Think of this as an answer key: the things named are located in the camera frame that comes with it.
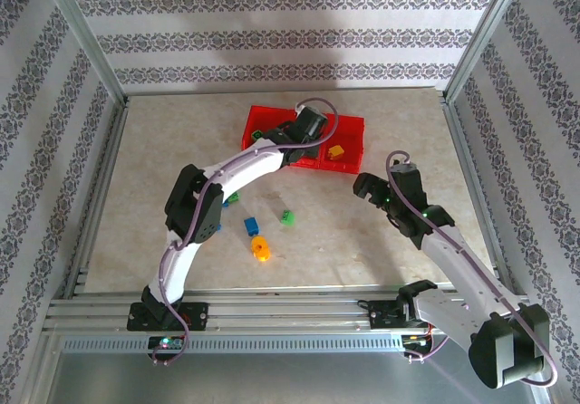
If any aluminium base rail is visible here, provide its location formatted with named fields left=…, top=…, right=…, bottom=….
left=43, top=288, right=532, bottom=332

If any slotted grey cable duct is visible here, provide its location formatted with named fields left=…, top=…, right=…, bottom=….
left=61, top=333, right=405, bottom=355

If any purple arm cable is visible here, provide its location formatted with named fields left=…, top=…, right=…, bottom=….
left=151, top=98, right=340, bottom=367
left=385, top=149, right=559, bottom=387

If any grey metal bench plate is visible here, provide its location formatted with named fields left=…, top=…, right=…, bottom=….
left=40, top=326, right=554, bottom=404

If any left controller board with lights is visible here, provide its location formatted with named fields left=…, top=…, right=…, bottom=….
left=148, top=335, right=185, bottom=353

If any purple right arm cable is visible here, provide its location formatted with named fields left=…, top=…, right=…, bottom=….
left=385, top=149, right=559, bottom=387

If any right controller board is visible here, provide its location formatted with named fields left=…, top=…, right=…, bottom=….
left=401, top=333, right=434, bottom=355

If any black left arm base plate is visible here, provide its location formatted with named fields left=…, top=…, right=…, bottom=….
left=128, top=302, right=209, bottom=332

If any aluminium side rail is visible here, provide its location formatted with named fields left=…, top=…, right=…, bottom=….
left=440, top=98, right=520, bottom=297
left=61, top=97, right=131, bottom=299

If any orange yellow round lego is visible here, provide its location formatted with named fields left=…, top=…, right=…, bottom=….
left=250, top=235, right=272, bottom=263

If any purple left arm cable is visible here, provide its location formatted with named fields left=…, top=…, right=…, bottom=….
left=151, top=98, right=340, bottom=367

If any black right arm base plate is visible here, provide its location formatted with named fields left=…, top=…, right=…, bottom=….
left=369, top=299, right=450, bottom=332

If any aluminium frame post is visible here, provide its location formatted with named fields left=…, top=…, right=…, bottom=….
left=435, top=0, right=532, bottom=105
left=38, top=0, right=131, bottom=106

